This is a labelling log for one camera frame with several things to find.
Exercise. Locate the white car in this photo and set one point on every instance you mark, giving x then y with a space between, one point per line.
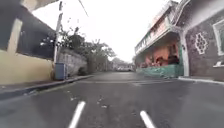
123 68

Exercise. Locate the grey asphalt road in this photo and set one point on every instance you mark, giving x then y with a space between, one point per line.
113 96

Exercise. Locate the orange and green building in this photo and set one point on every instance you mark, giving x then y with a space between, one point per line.
160 50

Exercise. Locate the blue bin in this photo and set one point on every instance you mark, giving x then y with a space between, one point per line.
60 71

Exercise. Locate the robot's own part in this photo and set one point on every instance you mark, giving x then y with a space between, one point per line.
147 119
77 115

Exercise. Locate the utility pole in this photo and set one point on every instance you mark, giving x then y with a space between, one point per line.
57 33

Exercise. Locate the raised pavement with kerb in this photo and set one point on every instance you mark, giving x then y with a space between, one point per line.
36 85

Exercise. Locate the pale kerb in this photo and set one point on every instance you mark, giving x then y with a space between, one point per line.
200 80

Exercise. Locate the dark stone-faced building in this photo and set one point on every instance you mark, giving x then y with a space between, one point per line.
203 40

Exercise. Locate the trees behind wall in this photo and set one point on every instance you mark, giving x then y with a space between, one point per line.
90 50

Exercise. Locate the grey stone wall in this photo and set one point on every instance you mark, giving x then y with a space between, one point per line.
74 62

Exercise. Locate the yellow wall with dark fence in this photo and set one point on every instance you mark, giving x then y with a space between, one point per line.
23 50

